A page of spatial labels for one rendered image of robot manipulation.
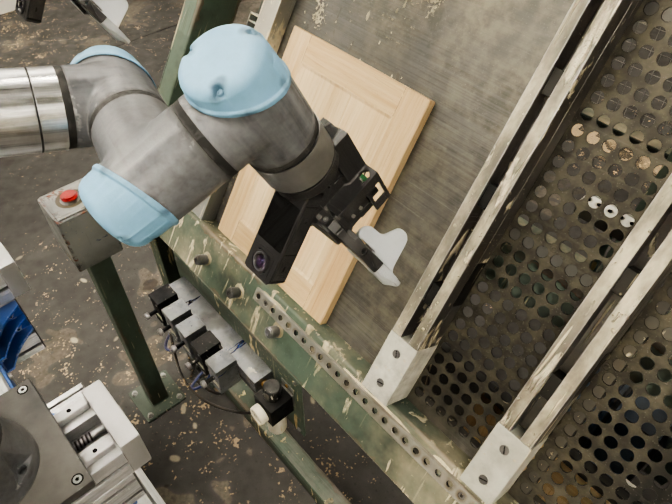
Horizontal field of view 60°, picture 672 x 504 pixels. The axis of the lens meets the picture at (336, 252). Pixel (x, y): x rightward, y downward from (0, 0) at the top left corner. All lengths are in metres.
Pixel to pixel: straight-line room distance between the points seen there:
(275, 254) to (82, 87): 0.24
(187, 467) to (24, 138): 1.61
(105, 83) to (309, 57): 0.71
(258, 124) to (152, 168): 0.09
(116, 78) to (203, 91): 0.14
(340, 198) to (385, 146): 0.48
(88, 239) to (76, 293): 1.09
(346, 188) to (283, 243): 0.09
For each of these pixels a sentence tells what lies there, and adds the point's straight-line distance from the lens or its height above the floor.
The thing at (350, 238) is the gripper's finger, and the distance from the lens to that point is 0.61.
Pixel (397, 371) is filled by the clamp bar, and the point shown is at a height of 0.98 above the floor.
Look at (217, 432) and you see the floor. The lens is 2.10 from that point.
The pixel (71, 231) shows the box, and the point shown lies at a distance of 1.50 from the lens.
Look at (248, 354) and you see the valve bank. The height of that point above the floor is 0.74.
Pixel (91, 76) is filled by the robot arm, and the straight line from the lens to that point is 0.58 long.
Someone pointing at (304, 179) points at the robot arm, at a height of 1.51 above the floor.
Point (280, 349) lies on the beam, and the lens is 1.24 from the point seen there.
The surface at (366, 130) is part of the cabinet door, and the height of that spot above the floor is 1.21.
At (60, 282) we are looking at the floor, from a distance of 2.68.
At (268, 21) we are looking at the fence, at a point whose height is 1.30.
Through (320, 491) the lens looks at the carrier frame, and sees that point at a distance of 1.79.
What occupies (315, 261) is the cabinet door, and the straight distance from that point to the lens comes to 1.19.
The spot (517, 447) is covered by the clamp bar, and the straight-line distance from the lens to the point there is 0.96.
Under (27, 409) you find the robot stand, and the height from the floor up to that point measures 1.04.
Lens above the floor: 1.85
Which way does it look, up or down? 47 degrees down
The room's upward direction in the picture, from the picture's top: straight up
